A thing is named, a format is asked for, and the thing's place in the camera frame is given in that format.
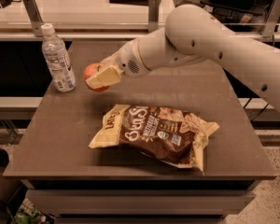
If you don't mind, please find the left metal glass bracket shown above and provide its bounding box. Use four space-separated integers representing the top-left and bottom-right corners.
22 0 43 37

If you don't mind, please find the middle metal glass bracket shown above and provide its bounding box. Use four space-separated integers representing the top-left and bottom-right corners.
147 0 161 33

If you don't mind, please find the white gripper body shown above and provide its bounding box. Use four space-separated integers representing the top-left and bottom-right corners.
102 39 150 77

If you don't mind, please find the black machine behind glass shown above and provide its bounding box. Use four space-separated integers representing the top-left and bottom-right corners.
175 0 280 25

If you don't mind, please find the brown yellow chip bag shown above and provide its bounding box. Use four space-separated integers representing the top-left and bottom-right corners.
90 105 219 170

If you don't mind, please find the dark bin at floor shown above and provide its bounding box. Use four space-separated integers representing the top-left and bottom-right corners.
0 148 21 205

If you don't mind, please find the clear plastic water bottle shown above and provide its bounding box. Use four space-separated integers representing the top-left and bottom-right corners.
41 23 77 92

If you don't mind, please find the green packaging on floor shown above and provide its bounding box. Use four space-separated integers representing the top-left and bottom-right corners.
14 198 49 224

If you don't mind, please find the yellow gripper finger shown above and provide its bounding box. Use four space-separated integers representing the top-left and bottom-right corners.
97 64 121 87

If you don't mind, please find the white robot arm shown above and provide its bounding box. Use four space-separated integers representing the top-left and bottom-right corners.
85 5 280 113

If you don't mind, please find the red apple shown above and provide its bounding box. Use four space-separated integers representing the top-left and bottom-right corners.
83 63 108 91

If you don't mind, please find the metal glass bracket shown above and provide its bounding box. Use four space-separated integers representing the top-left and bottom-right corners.
260 0 280 38
22 0 43 37
147 0 161 33

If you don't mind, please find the black cable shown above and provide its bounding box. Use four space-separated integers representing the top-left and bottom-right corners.
242 96 272 122

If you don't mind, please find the right metal glass bracket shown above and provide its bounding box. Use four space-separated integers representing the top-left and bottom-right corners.
260 0 280 38

